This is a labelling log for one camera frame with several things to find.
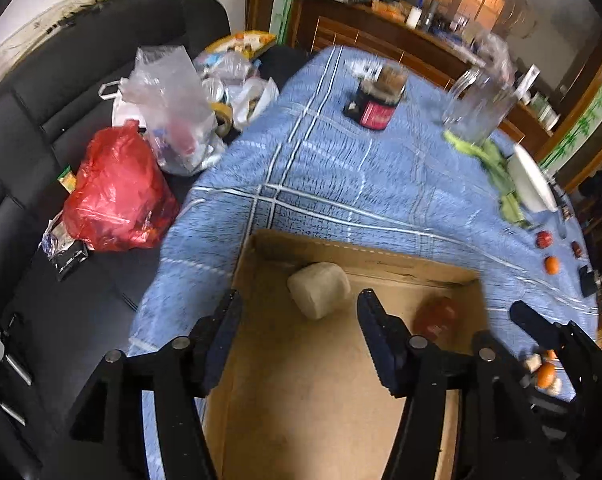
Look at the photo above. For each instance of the white peeled fruit chunk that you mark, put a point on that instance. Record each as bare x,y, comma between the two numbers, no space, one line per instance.
532,362
318,290

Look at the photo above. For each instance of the red cherry tomato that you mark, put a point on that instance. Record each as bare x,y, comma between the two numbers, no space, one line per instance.
544,239

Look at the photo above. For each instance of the clear glass mug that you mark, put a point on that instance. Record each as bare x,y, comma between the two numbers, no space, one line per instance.
476,105

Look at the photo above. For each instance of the yellow snack packet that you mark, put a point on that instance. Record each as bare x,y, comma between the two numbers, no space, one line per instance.
251,42

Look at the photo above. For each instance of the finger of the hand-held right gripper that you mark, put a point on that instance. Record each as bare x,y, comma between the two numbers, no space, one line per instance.
531,321

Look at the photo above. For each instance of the dried red date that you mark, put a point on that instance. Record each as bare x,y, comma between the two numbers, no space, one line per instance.
577,249
437,316

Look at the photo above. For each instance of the shallow cardboard box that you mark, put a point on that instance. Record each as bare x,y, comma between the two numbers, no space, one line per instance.
306,385

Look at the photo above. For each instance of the blue checked tablecloth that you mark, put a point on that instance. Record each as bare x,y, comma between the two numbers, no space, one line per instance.
331,185

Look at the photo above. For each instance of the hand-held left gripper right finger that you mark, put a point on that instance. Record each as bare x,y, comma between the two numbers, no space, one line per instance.
381,345

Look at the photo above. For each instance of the white plastic bag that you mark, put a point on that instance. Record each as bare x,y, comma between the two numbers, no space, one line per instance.
123,112

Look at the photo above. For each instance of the black packet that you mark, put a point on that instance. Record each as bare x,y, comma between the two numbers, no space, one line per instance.
68,257

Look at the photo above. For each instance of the black binder clip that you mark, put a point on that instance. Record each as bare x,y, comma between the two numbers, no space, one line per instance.
588,281

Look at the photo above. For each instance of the wooden cabinet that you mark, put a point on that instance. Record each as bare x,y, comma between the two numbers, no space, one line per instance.
381,35

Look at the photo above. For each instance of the red plastic bag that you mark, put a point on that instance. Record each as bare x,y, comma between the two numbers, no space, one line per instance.
116,195

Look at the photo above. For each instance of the black leather sofa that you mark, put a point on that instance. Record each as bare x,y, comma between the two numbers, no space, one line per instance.
31,110

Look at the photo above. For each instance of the red jar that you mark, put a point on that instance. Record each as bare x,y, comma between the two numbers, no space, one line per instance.
376,110

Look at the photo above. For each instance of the small orange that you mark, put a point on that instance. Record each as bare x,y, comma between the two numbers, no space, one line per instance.
551,264
546,375
549,354

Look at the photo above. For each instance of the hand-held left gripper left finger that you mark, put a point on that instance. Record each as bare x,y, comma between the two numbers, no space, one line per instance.
222,345

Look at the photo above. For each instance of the clear plastic bag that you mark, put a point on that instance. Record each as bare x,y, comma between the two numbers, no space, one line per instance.
171,95

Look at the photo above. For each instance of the green leafy vegetable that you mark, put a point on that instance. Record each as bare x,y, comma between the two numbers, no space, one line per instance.
496,165

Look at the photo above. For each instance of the white bowl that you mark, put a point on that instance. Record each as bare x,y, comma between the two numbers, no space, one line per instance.
531,177

